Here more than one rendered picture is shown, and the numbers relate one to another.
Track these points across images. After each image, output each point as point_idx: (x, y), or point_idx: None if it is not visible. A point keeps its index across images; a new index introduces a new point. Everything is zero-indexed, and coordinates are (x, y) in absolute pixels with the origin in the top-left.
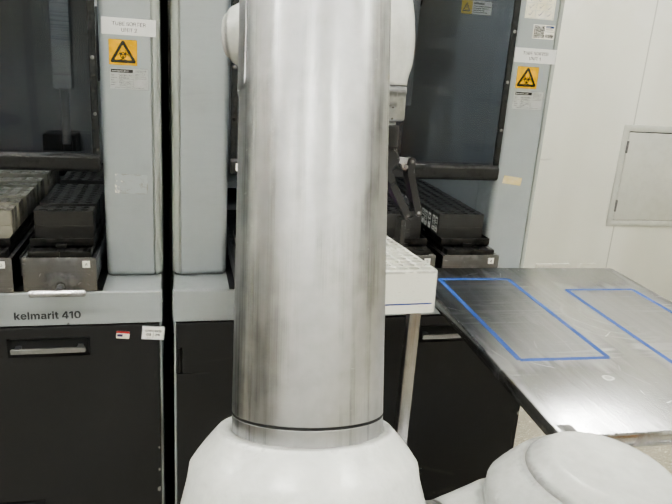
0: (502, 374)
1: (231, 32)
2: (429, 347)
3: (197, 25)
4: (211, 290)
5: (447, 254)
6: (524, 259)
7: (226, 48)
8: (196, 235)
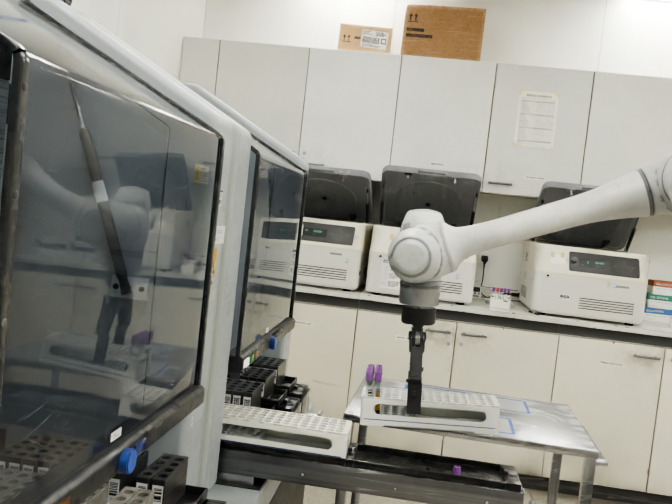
0: (529, 442)
1: (434, 257)
2: (293, 483)
3: (235, 227)
4: (256, 498)
5: (301, 398)
6: None
7: (424, 268)
8: (212, 449)
